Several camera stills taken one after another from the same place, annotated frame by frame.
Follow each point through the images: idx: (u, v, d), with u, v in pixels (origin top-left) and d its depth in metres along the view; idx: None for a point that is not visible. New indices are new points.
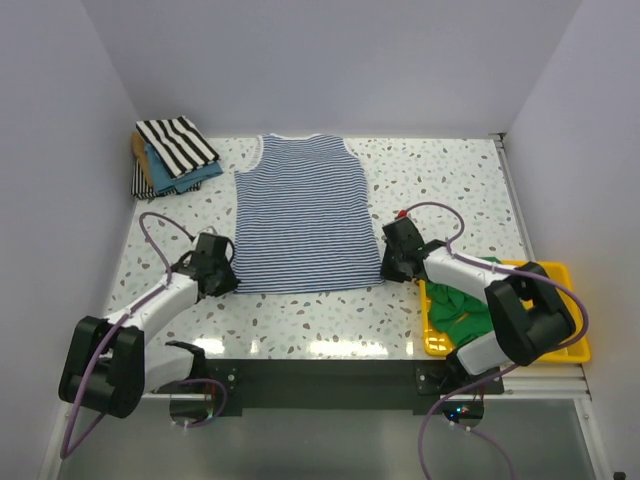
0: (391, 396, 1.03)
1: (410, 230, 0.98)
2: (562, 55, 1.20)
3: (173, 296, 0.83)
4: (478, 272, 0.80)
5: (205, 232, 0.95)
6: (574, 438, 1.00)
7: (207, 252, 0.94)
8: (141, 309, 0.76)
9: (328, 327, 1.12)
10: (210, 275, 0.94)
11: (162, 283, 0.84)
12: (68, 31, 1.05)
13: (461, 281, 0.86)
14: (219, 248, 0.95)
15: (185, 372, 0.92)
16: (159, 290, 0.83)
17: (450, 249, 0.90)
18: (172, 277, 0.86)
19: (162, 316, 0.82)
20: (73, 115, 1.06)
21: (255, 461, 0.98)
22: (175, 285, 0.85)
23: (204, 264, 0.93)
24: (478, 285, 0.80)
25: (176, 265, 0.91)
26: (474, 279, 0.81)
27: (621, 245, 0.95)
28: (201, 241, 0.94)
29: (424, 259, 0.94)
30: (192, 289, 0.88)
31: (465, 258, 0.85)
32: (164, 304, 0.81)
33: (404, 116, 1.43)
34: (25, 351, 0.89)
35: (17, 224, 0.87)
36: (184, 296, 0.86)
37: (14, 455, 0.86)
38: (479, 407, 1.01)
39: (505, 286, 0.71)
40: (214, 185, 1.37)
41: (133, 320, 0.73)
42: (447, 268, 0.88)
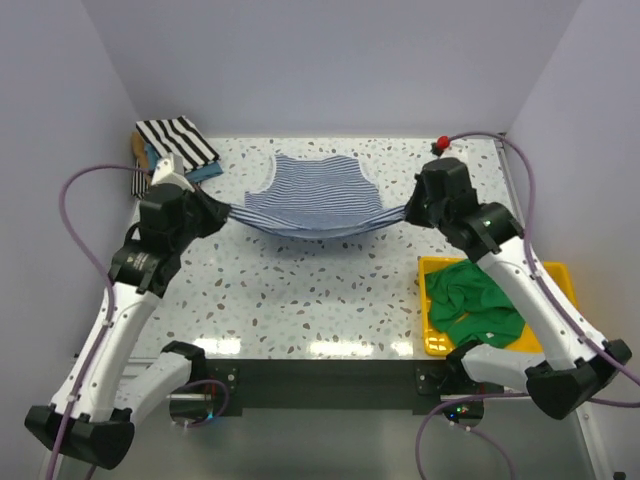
0: (391, 397, 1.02)
1: (466, 186, 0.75)
2: (562, 55, 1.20)
3: (122, 333, 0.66)
4: (561, 329, 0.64)
5: (145, 203, 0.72)
6: (574, 437, 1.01)
7: (155, 224, 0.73)
8: (87, 380, 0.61)
9: (328, 327, 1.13)
10: (166, 261, 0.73)
11: (102, 323, 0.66)
12: (68, 31, 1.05)
13: (524, 309, 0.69)
14: (169, 214, 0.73)
15: (185, 378, 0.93)
16: (103, 332, 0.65)
17: (533, 265, 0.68)
18: (113, 300, 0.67)
19: (126, 356, 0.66)
20: (72, 114, 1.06)
21: (254, 461, 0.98)
22: (120, 312, 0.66)
23: (154, 240, 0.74)
24: (549, 339, 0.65)
25: (119, 259, 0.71)
26: (548, 332, 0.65)
27: (622, 246, 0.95)
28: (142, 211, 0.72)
29: (493, 251, 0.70)
30: (146, 304, 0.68)
31: (550, 293, 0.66)
32: (115, 353, 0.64)
33: (404, 116, 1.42)
34: (26, 350, 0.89)
35: (17, 223, 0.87)
36: (139, 318, 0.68)
37: (15, 455, 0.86)
38: (479, 407, 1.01)
39: (589, 372, 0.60)
40: (213, 185, 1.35)
41: (80, 404, 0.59)
42: (517, 285, 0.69)
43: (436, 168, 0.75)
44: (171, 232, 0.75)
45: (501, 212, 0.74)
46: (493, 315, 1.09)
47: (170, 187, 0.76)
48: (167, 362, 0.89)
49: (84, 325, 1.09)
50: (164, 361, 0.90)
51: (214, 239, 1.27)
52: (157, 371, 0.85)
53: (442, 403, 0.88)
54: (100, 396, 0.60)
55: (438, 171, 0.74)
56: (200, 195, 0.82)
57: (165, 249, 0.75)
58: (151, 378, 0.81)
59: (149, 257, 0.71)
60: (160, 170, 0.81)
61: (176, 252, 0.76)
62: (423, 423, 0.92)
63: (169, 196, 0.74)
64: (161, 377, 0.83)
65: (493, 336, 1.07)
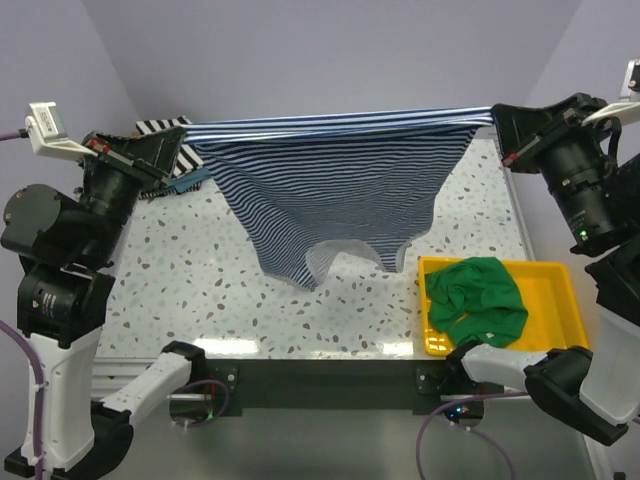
0: (392, 397, 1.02)
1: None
2: (562, 55, 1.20)
3: (66, 389, 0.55)
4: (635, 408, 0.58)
5: (9, 240, 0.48)
6: (573, 436, 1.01)
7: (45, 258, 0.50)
8: (45, 441, 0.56)
9: (328, 327, 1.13)
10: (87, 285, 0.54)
11: (35, 387, 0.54)
12: (67, 32, 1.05)
13: (621, 377, 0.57)
14: (60, 236, 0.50)
15: (185, 379, 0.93)
16: (42, 395, 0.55)
17: None
18: (36, 361, 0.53)
19: (84, 394, 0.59)
20: (71, 114, 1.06)
21: (253, 461, 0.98)
22: (52, 368, 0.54)
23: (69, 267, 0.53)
24: (611, 399, 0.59)
25: (23, 300, 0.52)
26: (619, 397, 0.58)
27: None
28: (24, 253, 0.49)
29: None
30: (79, 350, 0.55)
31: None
32: (66, 407, 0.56)
33: None
34: None
35: None
36: (77, 364, 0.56)
37: None
38: (479, 407, 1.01)
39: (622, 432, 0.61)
40: (214, 185, 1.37)
41: (49, 458, 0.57)
42: (636, 360, 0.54)
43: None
44: (83, 249, 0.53)
45: None
46: (493, 315, 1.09)
47: (38, 195, 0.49)
48: (166, 363, 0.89)
49: None
50: (163, 361, 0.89)
51: (214, 239, 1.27)
52: (157, 372, 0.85)
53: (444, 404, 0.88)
54: (64, 449, 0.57)
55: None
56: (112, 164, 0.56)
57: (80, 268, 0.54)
58: (148, 379, 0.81)
59: (60, 291, 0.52)
60: (32, 134, 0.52)
61: (101, 255, 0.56)
62: (422, 427, 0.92)
63: (42, 220, 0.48)
64: (160, 378, 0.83)
65: (493, 336, 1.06)
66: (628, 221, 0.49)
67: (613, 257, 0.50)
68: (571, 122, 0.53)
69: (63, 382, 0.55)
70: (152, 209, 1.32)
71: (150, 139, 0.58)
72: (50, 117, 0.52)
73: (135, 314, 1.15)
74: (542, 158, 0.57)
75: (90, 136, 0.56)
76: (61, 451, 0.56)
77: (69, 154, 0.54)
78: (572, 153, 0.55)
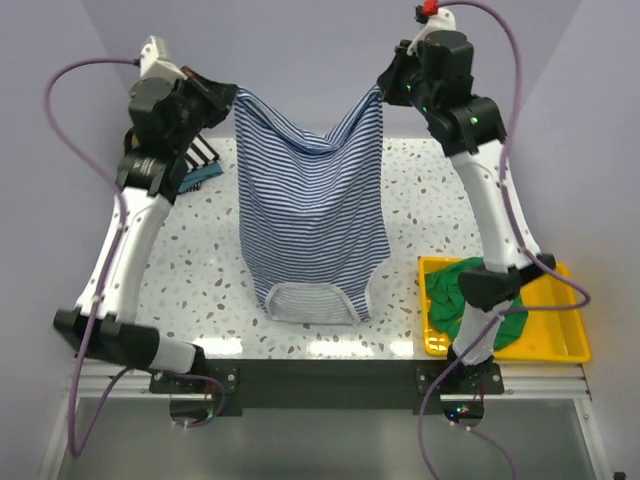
0: (394, 398, 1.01)
1: (465, 70, 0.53)
2: (562, 55, 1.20)
3: (140, 239, 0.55)
4: (506, 238, 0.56)
5: (135, 107, 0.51)
6: (572, 437, 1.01)
7: (148, 132, 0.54)
8: (109, 282, 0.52)
9: (328, 327, 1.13)
10: (176, 161, 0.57)
11: (115, 228, 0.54)
12: (68, 30, 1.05)
13: (481, 213, 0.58)
14: (165, 118, 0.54)
15: (186, 366, 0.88)
16: (117, 239, 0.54)
17: (504, 172, 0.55)
18: (123, 204, 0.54)
19: (144, 260, 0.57)
20: (71, 113, 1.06)
21: (254, 462, 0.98)
22: (134, 215, 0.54)
23: (158, 147, 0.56)
24: (493, 247, 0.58)
25: (123, 165, 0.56)
26: (493, 238, 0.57)
27: (622, 245, 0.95)
28: (137, 125, 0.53)
29: (469, 151, 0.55)
30: (161, 209, 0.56)
31: (512, 205, 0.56)
32: (133, 259, 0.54)
33: (404, 116, 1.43)
34: (25, 350, 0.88)
35: (17, 224, 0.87)
36: (154, 222, 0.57)
37: (14, 455, 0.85)
38: (479, 407, 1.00)
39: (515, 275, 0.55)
40: (214, 185, 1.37)
41: (106, 303, 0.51)
42: (481, 191, 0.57)
43: (438, 42, 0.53)
44: (172, 136, 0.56)
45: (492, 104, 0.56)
46: None
47: (154, 79, 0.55)
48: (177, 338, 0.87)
49: None
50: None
51: (213, 239, 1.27)
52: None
53: (429, 389, 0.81)
54: (125, 297, 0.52)
55: (438, 48, 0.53)
56: (197, 84, 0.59)
57: (168, 152, 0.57)
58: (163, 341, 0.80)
59: (157, 161, 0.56)
60: (145, 59, 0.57)
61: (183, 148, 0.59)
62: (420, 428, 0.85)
63: (155, 95, 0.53)
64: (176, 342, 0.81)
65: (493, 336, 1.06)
66: (435, 80, 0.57)
67: (433, 110, 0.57)
68: (398, 51, 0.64)
69: (140, 233, 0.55)
70: None
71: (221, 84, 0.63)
72: (161, 44, 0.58)
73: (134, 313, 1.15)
74: (399, 87, 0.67)
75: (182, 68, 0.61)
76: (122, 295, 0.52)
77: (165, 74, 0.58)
78: (412, 72, 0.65)
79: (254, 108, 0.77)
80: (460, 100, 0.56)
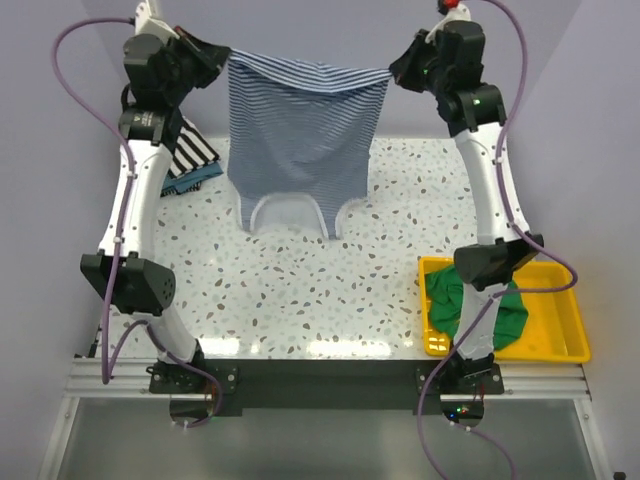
0: (393, 397, 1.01)
1: (475, 58, 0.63)
2: (561, 55, 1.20)
3: (149, 184, 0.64)
4: (496, 211, 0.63)
5: (130, 62, 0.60)
6: (572, 437, 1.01)
7: (145, 84, 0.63)
8: (127, 224, 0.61)
9: (328, 327, 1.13)
10: (174, 116, 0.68)
11: (126, 175, 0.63)
12: (68, 30, 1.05)
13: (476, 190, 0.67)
14: (160, 73, 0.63)
15: (189, 354, 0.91)
16: (129, 184, 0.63)
17: (500, 150, 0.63)
18: (131, 155, 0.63)
19: (154, 204, 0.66)
20: (71, 113, 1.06)
21: (254, 462, 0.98)
22: (142, 164, 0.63)
23: (155, 100, 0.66)
24: (485, 220, 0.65)
25: (125, 119, 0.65)
26: (486, 211, 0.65)
27: (621, 245, 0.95)
28: (133, 78, 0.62)
29: (471, 128, 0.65)
30: (164, 156, 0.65)
31: (504, 182, 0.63)
32: (146, 201, 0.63)
33: (404, 116, 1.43)
34: (25, 350, 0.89)
35: (17, 224, 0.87)
36: (160, 169, 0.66)
37: (14, 455, 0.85)
38: (479, 407, 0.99)
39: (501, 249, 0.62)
40: (214, 185, 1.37)
41: (128, 244, 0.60)
42: (478, 166, 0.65)
43: (454, 30, 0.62)
44: (166, 90, 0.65)
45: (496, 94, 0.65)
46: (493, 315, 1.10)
47: (146, 38, 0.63)
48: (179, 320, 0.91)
49: (83, 326, 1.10)
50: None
51: (214, 240, 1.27)
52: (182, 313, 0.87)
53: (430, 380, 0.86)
54: (143, 237, 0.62)
55: (453, 34, 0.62)
56: (188, 43, 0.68)
57: (164, 105, 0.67)
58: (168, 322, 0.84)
59: (156, 114, 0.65)
60: (141, 16, 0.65)
61: (176, 104, 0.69)
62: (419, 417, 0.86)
63: (150, 50, 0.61)
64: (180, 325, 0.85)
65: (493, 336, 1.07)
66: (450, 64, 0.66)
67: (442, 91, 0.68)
68: (418, 38, 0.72)
69: (148, 179, 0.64)
70: None
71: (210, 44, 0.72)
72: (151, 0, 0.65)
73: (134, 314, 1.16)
74: (414, 70, 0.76)
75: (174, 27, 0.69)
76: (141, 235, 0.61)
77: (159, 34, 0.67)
78: (427, 58, 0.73)
79: (246, 63, 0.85)
80: (468, 85, 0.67)
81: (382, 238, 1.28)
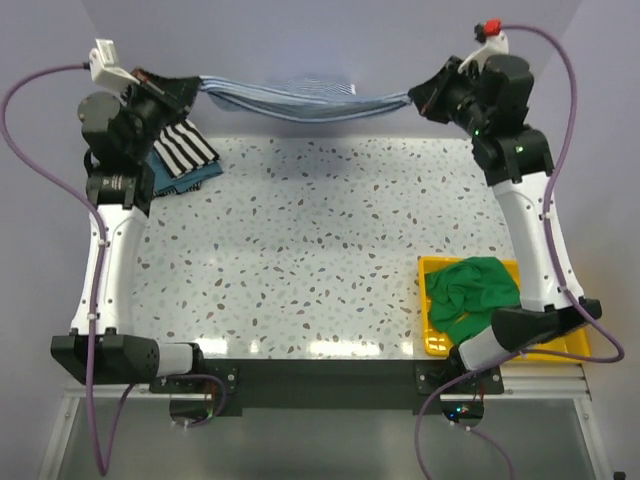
0: (391, 396, 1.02)
1: (519, 102, 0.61)
2: (563, 54, 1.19)
3: (122, 252, 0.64)
4: (545, 273, 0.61)
5: (86, 129, 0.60)
6: (573, 437, 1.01)
7: (107, 150, 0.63)
8: (103, 298, 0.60)
9: (328, 327, 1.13)
10: (143, 172, 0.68)
11: (98, 243, 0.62)
12: (68, 30, 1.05)
13: (521, 251, 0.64)
14: (121, 132, 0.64)
15: (186, 365, 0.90)
16: (101, 254, 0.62)
17: (546, 209, 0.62)
18: (102, 222, 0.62)
19: (129, 271, 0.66)
20: (71, 113, 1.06)
21: (254, 461, 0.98)
22: (114, 231, 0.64)
23: (120, 162, 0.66)
24: (532, 282, 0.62)
25: (93, 184, 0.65)
26: (534, 277, 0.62)
27: (623, 247, 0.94)
28: (93, 143, 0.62)
29: (514, 180, 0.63)
30: (136, 216, 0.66)
31: (552, 240, 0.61)
32: (121, 268, 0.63)
33: (405, 117, 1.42)
34: (25, 350, 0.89)
35: (16, 223, 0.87)
36: (133, 231, 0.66)
37: (15, 454, 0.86)
38: (479, 407, 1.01)
39: (552, 316, 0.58)
40: (214, 185, 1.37)
41: (103, 320, 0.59)
42: (522, 222, 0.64)
43: (498, 69, 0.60)
44: (130, 149, 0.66)
45: (539, 139, 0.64)
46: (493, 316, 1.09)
47: (100, 98, 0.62)
48: None
49: None
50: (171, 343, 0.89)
51: (214, 239, 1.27)
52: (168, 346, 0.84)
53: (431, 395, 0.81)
54: (118, 310, 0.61)
55: (497, 74, 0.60)
56: (149, 86, 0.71)
57: (131, 164, 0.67)
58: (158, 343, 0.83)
59: (124, 177, 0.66)
60: (94, 64, 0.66)
61: (143, 158, 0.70)
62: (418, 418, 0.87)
63: (106, 115, 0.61)
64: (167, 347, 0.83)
65: None
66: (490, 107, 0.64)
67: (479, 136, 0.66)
68: (450, 69, 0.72)
69: (121, 245, 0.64)
70: (152, 209, 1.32)
71: (175, 82, 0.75)
72: (108, 49, 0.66)
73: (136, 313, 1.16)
74: (442, 102, 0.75)
75: (134, 70, 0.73)
76: (116, 308, 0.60)
77: (119, 80, 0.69)
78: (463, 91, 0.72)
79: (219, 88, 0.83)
80: (510, 129, 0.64)
81: (383, 238, 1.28)
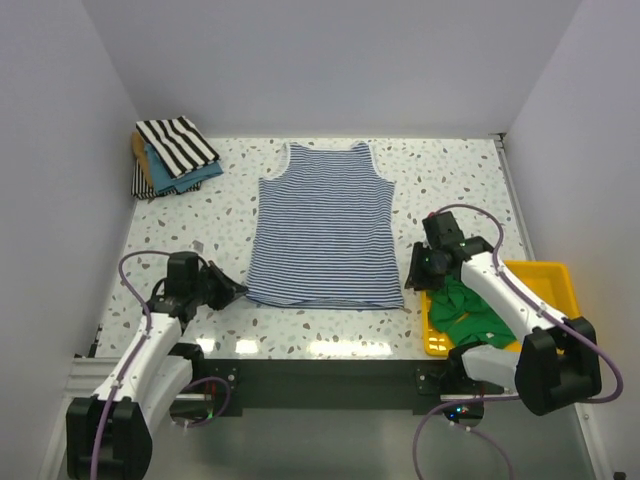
0: (391, 396, 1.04)
1: (452, 225, 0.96)
2: (562, 55, 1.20)
3: (158, 346, 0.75)
4: (522, 307, 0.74)
5: (170, 259, 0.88)
6: (573, 436, 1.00)
7: (179, 277, 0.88)
8: (128, 374, 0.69)
9: (328, 327, 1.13)
10: (189, 301, 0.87)
11: (140, 334, 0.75)
12: (68, 30, 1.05)
13: (500, 306, 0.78)
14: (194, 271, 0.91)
15: (187, 378, 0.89)
16: (140, 342, 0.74)
17: (496, 263, 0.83)
18: (150, 322, 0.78)
19: (156, 365, 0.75)
20: (72, 113, 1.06)
21: (254, 462, 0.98)
22: (156, 330, 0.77)
23: (180, 291, 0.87)
24: (516, 322, 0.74)
25: (152, 300, 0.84)
26: (514, 314, 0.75)
27: (622, 247, 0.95)
28: (172, 269, 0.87)
29: (466, 260, 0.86)
30: (175, 328, 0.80)
31: (515, 286, 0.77)
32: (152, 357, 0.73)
33: (404, 116, 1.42)
34: (26, 351, 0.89)
35: (16, 223, 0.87)
36: (169, 340, 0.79)
37: (14, 454, 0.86)
38: (479, 407, 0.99)
39: (547, 338, 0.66)
40: (214, 185, 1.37)
41: (123, 389, 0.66)
42: (487, 284, 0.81)
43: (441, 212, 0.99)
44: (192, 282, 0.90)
45: (480, 241, 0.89)
46: (493, 315, 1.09)
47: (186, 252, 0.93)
48: (168, 366, 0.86)
49: (83, 327, 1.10)
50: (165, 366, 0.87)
51: (214, 239, 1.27)
52: (161, 377, 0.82)
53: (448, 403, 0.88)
54: (139, 386, 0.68)
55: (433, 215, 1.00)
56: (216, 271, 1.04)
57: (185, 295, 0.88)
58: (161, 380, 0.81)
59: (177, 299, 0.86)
60: None
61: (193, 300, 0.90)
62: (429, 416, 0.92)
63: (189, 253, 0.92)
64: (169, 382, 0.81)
65: (493, 336, 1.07)
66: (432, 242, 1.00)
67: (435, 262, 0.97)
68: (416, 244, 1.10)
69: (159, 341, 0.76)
70: (152, 209, 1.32)
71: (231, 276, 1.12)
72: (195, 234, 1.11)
73: (134, 314, 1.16)
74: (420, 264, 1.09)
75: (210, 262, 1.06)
76: (138, 384, 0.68)
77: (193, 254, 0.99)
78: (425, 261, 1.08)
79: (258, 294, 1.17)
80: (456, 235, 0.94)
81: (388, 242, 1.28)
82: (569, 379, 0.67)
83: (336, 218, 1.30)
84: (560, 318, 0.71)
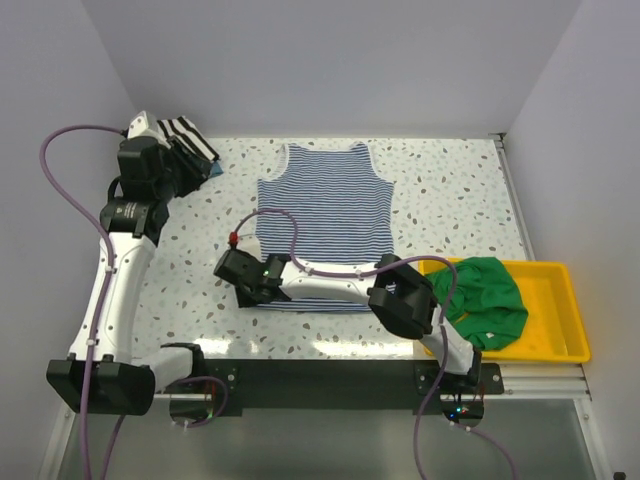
0: (391, 396, 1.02)
1: (245, 260, 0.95)
2: (562, 55, 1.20)
3: (126, 279, 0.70)
4: (347, 283, 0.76)
5: (122, 155, 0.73)
6: (573, 437, 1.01)
7: (137, 177, 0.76)
8: (102, 325, 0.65)
9: (328, 327, 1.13)
10: (156, 206, 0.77)
11: (106, 269, 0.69)
12: (68, 30, 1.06)
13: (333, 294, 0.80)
14: (152, 165, 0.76)
15: (187, 370, 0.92)
16: (108, 279, 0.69)
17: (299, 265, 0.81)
18: (112, 249, 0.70)
19: (133, 299, 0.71)
20: (71, 113, 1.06)
21: (254, 462, 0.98)
22: (121, 259, 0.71)
23: (141, 192, 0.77)
24: (355, 296, 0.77)
25: (111, 208, 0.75)
26: (347, 293, 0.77)
27: (622, 247, 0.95)
28: (124, 167, 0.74)
29: (280, 283, 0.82)
30: (144, 247, 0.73)
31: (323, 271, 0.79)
32: (123, 298, 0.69)
33: (404, 116, 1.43)
34: (25, 350, 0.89)
35: (16, 221, 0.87)
36: (139, 261, 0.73)
37: (14, 454, 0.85)
38: (479, 407, 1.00)
39: (379, 290, 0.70)
40: (214, 185, 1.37)
41: (101, 346, 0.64)
42: (306, 288, 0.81)
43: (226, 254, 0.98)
44: (152, 181, 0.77)
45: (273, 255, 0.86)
46: (491, 316, 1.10)
47: (138, 139, 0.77)
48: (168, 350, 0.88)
49: None
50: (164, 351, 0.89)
51: (213, 239, 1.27)
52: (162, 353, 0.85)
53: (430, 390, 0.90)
54: (117, 335, 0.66)
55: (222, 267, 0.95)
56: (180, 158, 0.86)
57: (150, 197, 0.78)
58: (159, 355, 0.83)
59: (138, 206, 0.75)
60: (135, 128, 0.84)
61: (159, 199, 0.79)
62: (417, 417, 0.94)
63: (141, 143, 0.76)
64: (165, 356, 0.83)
65: (493, 336, 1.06)
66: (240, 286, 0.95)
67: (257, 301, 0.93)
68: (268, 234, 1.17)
69: (128, 271, 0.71)
70: None
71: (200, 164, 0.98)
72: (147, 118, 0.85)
73: None
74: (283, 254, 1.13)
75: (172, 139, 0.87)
76: (115, 335, 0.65)
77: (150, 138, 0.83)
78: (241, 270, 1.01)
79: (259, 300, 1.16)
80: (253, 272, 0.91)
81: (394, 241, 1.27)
82: (414, 298, 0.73)
83: (335, 221, 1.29)
84: (373, 267, 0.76)
